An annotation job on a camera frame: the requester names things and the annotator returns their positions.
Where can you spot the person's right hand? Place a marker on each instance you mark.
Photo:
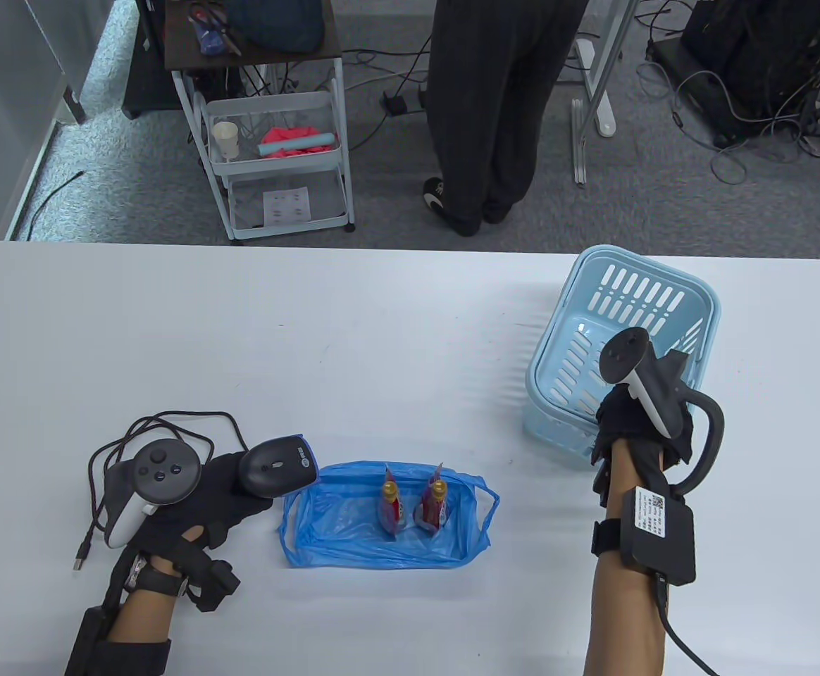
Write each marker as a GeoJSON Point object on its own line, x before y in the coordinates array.
{"type": "Point", "coordinates": [625, 422]}

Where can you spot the person's left hand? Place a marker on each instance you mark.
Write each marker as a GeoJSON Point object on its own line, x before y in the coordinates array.
{"type": "Point", "coordinates": [202, 507]}

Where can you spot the blue plastic bag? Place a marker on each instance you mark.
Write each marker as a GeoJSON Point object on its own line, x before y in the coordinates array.
{"type": "Point", "coordinates": [339, 535]}

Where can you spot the red ketchup package gold cap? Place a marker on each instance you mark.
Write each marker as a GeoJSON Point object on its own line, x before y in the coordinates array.
{"type": "Point", "coordinates": [392, 507]}
{"type": "Point", "coordinates": [435, 507]}

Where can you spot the person's left forearm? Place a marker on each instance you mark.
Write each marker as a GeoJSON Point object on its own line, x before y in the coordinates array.
{"type": "Point", "coordinates": [142, 620]}

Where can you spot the grey white left hand controller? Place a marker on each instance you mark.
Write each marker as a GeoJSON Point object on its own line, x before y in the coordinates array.
{"type": "Point", "coordinates": [163, 472]}

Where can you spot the light blue plastic basket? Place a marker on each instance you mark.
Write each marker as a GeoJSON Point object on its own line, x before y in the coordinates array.
{"type": "Point", "coordinates": [635, 282]}

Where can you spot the grey metal rails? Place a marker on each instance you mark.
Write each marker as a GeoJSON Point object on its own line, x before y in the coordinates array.
{"type": "Point", "coordinates": [580, 148]}

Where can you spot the printed paper sheet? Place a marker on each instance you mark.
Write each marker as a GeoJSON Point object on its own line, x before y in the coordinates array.
{"type": "Point", "coordinates": [287, 206]}

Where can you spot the white desk leg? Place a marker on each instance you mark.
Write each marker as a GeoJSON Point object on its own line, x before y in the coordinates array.
{"type": "Point", "coordinates": [606, 105]}

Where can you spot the white rolling cart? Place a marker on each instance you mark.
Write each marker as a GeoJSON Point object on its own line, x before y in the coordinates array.
{"type": "Point", "coordinates": [276, 165]}

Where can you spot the white paper cup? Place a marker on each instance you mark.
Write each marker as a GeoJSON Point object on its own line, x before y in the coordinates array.
{"type": "Point", "coordinates": [225, 137]}

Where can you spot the teal roll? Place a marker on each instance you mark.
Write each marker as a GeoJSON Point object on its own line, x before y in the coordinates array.
{"type": "Point", "coordinates": [294, 144]}

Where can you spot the red cloth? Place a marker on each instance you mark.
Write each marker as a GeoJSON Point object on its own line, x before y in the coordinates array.
{"type": "Point", "coordinates": [287, 134]}

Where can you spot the black power adapter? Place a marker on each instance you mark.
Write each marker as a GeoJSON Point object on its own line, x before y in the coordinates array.
{"type": "Point", "coordinates": [396, 104]}

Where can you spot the black computer case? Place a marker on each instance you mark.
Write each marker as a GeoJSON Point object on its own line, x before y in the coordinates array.
{"type": "Point", "coordinates": [755, 49]}

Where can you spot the black cabinet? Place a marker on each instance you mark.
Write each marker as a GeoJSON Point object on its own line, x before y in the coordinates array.
{"type": "Point", "coordinates": [146, 84]}

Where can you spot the blue packet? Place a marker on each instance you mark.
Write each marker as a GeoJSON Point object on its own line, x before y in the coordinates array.
{"type": "Point", "coordinates": [207, 35]}

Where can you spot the dark blue bag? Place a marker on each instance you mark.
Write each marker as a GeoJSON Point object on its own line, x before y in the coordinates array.
{"type": "Point", "coordinates": [276, 24]}

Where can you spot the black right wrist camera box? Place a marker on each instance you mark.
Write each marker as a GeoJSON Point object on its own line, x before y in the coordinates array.
{"type": "Point", "coordinates": [663, 542]}

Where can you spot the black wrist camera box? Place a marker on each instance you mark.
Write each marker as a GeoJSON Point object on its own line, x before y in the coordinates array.
{"type": "Point", "coordinates": [87, 639]}
{"type": "Point", "coordinates": [663, 542]}

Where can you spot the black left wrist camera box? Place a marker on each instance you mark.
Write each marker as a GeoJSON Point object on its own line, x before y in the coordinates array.
{"type": "Point", "coordinates": [87, 639]}

